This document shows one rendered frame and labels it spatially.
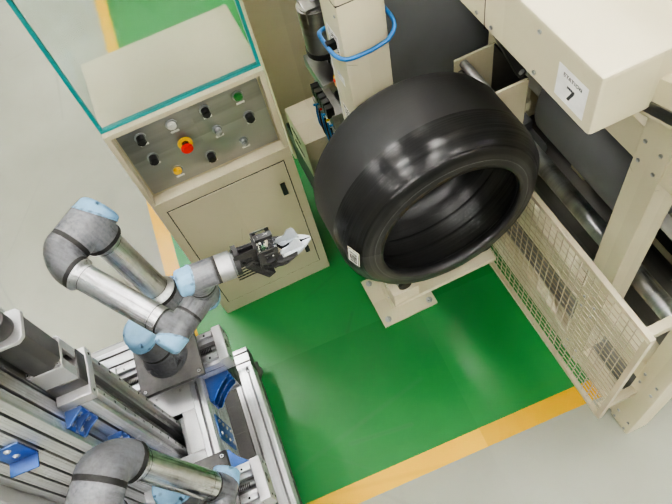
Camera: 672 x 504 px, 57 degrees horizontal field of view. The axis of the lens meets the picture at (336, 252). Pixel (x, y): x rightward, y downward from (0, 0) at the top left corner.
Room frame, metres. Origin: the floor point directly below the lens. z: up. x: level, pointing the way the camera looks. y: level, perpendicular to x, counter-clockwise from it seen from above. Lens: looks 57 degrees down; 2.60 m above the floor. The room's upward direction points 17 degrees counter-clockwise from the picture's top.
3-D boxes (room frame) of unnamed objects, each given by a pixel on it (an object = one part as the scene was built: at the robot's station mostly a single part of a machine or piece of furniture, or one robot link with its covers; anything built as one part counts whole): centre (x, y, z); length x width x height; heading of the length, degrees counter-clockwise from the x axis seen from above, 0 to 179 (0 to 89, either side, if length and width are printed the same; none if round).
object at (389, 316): (1.34, -0.22, 0.01); 0.27 x 0.27 x 0.02; 9
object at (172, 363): (1.00, 0.66, 0.77); 0.15 x 0.15 x 0.10
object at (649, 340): (0.92, -0.65, 0.65); 0.90 x 0.02 x 0.70; 9
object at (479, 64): (1.37, -0.63, 1.05); 0.20 x 0.15 x 0.30; 9
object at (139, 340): (1.00, 0.66, 0.88); 0.13 x 0.12 x 0.14; 137
